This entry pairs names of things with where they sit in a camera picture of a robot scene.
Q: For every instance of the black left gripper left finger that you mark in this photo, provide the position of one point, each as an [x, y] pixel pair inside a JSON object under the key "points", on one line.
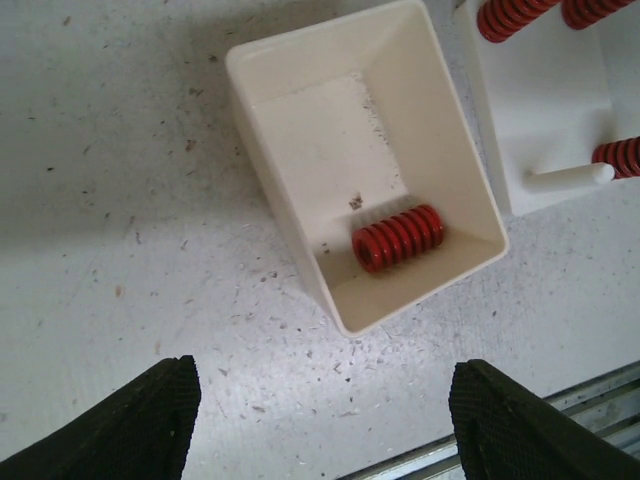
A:
{"points": [[141, 431]]}

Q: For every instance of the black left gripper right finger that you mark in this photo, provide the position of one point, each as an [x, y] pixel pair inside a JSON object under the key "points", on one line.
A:
{"points": [[504, 431]]}

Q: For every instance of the red large spring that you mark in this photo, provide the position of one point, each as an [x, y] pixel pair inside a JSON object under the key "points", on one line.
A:
{"points": [[581, 14], [622, 155], [498, 20]]}

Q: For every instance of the white parts tray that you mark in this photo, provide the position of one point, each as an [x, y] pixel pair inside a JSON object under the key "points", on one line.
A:
{"points": [[348, 122]]}

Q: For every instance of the white peg base plate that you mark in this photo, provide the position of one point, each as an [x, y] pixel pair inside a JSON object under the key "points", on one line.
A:
{"points": [[546, 98]]}

